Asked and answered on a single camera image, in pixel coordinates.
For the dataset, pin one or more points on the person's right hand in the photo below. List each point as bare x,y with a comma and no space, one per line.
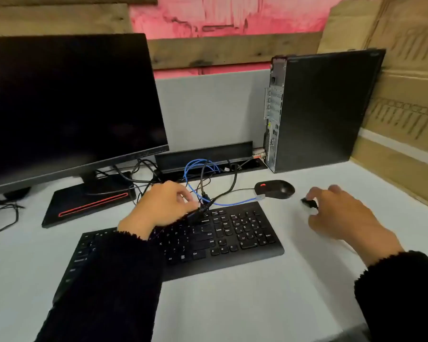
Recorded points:
346,220

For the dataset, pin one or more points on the person's left hand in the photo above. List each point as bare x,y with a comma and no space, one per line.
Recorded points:
157,210

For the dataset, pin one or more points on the black desktop tower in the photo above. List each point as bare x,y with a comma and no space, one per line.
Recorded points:
324,110

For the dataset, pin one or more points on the person's right forearm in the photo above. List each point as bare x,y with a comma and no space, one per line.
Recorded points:
403,299

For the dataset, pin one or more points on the person's left forearm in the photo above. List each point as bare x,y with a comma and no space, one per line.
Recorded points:
107,288

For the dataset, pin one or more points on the white desk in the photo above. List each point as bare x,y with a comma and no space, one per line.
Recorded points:
306,281

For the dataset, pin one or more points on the black mouse with red wheel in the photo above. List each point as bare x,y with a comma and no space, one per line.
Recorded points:
276,189

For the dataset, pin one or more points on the black computer monitor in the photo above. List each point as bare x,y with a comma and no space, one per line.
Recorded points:
57,103

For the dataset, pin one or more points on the narrow brown cardboard panel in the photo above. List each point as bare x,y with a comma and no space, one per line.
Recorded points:
396,174

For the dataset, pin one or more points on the black keyboard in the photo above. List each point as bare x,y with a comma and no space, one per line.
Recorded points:
235,238

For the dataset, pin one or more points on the printed brown cardboard box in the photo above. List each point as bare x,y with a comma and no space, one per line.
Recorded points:
410,85

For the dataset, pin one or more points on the long weathered wooden plank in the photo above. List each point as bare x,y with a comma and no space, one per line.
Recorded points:
235,49

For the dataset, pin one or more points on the plain brown cardboard sheet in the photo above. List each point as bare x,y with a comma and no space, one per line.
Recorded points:
346,28

